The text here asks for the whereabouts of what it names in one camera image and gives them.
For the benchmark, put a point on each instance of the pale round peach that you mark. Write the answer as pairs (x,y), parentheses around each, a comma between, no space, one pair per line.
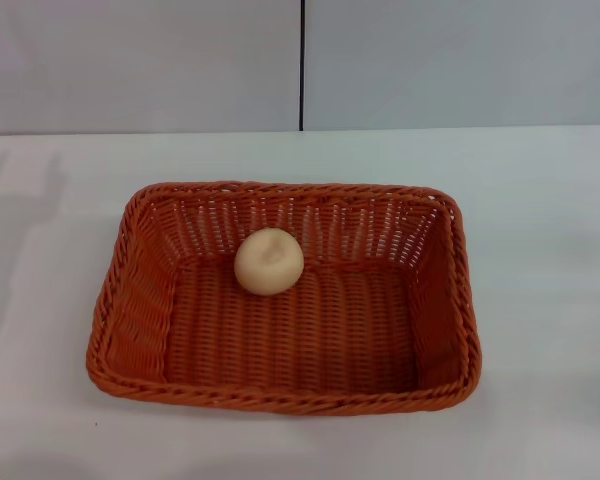
(268,262)

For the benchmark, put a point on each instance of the orange woven rectangular basket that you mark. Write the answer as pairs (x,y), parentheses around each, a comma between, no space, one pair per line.
(290,350)

